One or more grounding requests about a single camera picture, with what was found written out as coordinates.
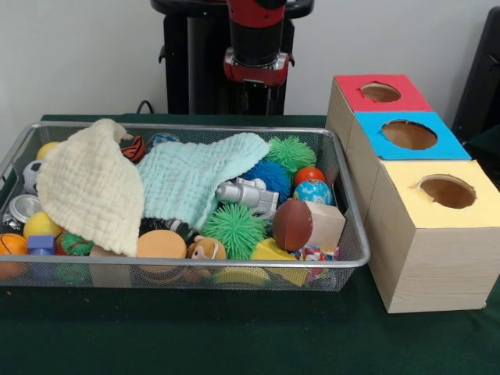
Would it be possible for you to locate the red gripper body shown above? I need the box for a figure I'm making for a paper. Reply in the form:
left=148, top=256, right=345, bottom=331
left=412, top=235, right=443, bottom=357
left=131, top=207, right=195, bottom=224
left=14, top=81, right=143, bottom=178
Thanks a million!
left=223, top=48, right=291, bottom=87

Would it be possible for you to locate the green spiky ball with eyes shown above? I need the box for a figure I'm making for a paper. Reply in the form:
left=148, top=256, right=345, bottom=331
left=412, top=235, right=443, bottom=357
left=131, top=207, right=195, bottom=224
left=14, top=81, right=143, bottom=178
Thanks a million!
left=266, top=136, right=317, bottom=174

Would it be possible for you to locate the clear mesh bin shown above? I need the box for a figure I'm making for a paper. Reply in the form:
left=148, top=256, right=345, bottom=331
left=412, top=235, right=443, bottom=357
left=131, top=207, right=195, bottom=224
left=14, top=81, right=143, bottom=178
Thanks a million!
left=0, top=120, right=371, bottom=292

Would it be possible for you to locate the wooden box with three holes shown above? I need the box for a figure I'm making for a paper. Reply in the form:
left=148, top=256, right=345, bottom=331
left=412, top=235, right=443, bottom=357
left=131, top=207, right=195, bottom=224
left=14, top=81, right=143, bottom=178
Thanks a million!
left=326, top=74, right=500, bottom=314

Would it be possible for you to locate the blue spiky ball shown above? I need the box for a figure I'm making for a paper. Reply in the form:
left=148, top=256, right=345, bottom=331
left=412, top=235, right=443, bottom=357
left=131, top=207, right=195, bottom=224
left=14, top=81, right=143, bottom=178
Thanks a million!
left=241, top=160, right=292, bottom=202

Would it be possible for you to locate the mint green muslin cloth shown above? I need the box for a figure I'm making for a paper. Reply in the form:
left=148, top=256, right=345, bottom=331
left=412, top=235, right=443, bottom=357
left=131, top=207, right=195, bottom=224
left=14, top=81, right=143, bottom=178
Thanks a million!
left=137, top=132, right=270, bottom=232

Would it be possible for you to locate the blue globe ball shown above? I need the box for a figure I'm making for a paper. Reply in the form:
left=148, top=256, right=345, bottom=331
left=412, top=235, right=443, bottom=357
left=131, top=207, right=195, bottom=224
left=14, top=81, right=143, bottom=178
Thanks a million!
left=294, top=179, right=335, bottom=206

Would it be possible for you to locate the brown toy football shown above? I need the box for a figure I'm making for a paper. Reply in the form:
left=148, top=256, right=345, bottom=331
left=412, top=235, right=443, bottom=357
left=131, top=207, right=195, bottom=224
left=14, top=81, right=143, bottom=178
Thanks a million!
left=272, top=198, right=313, bottom=252

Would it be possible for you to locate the plain green spiky ball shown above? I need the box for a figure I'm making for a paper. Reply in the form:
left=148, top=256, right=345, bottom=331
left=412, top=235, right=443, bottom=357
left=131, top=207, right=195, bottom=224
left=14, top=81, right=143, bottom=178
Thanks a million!
left=202, top=204, right=267, bottom=260

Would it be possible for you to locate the plain wooden block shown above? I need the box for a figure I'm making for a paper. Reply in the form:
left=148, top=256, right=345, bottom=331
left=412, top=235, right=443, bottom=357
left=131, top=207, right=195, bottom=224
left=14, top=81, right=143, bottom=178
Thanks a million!
left=305, top=201, right=346, bottom=251

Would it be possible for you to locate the cream muslin cloth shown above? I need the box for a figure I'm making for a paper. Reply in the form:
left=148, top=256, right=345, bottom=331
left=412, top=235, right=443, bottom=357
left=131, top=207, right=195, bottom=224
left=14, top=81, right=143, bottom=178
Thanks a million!
left=36, top=118, right=146, bottom=257

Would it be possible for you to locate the dark green side table cloth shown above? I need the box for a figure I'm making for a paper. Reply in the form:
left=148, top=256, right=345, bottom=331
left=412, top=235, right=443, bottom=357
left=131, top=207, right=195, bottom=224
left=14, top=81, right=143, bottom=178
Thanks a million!
left=466, top=125, right=500, bottom=188

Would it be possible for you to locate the dark green tablecloth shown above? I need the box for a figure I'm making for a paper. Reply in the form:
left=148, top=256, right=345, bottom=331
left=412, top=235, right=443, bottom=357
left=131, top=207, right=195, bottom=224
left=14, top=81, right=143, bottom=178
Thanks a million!
left=0, top=114, right=500, bottom=375

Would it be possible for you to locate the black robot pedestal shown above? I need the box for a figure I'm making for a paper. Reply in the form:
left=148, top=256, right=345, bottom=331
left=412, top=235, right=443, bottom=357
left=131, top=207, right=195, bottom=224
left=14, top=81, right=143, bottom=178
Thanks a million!
left=151, top=0, right=317, bottom=116

